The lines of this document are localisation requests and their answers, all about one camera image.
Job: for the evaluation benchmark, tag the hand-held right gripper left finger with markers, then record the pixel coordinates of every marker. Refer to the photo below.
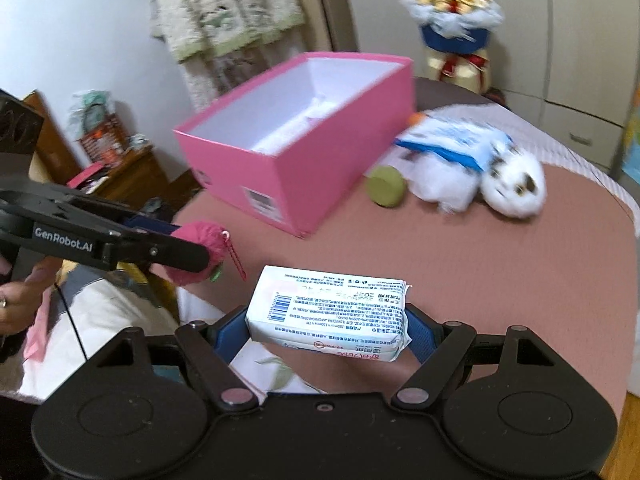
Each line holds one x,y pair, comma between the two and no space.
230,335

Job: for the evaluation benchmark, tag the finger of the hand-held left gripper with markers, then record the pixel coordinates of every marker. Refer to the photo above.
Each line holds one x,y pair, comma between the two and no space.
150,225
165,252

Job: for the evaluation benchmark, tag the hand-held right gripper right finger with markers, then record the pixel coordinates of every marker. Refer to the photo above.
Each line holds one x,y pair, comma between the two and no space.
422,332

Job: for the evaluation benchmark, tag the white tissue pack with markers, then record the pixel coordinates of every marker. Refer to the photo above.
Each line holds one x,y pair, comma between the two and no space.
325,310

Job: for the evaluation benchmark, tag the pink cardboard box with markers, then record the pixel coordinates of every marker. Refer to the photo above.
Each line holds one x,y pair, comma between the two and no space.
240,170

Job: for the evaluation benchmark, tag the green ball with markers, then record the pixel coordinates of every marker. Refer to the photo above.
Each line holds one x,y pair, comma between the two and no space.
386,187

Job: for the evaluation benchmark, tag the white blue wet wipes pack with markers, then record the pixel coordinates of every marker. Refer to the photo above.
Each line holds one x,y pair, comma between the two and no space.
450,142

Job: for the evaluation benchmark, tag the person's left hand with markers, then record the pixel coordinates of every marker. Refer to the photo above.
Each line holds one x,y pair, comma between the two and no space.
22,300

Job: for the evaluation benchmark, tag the wooden nightstand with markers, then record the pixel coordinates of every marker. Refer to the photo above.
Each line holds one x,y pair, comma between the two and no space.
135,175

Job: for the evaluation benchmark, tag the red patterned gift bag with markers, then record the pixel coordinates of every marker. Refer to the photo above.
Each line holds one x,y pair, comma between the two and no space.
102,140

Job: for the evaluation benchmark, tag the brown pink bed mat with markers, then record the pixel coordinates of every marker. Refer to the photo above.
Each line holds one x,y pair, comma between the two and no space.
500,270

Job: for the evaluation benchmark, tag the small orange toy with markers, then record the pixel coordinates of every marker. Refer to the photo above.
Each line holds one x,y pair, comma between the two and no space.
415,119

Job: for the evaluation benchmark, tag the white knitted garment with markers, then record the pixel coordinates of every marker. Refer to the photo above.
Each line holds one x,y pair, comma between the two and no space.
225,15

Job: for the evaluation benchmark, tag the striped bed sheet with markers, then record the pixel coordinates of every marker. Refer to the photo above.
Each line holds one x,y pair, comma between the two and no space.
560,140

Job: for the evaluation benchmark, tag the cream round box with ribbon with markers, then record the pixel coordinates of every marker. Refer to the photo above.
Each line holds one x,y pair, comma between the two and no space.
457,67

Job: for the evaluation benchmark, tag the colourful hanging paper bag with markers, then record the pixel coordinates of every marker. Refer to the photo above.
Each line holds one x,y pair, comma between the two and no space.
632,135

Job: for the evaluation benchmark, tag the yellow flower bouquet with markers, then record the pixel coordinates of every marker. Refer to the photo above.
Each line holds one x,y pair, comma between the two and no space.
450,5

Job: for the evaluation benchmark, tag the white wardrobe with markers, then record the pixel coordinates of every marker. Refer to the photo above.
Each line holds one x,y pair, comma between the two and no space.
575,35

